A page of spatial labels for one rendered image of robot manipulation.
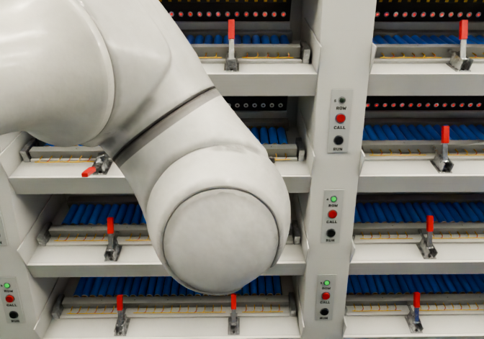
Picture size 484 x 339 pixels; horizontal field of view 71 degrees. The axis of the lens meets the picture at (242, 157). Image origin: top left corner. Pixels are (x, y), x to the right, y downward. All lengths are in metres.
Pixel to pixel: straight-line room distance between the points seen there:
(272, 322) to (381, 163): 0.46
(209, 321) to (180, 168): 0.73
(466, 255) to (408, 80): 0.43
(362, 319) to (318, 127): 0.51
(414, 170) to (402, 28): 0.32
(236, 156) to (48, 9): 0.13
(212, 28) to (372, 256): 0.62
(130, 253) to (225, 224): 0.63
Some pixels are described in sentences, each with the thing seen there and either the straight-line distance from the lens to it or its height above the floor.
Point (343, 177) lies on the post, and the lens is 0.71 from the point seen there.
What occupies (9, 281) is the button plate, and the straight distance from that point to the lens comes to 0.93.
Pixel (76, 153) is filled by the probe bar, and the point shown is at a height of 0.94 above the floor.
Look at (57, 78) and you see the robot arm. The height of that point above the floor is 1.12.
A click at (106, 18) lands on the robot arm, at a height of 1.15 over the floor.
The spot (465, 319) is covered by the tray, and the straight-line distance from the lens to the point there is 1.07.
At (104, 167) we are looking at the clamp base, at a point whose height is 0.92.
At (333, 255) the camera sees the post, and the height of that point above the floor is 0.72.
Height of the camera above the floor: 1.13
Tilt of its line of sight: 16 degrees down
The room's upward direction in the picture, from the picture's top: straight up
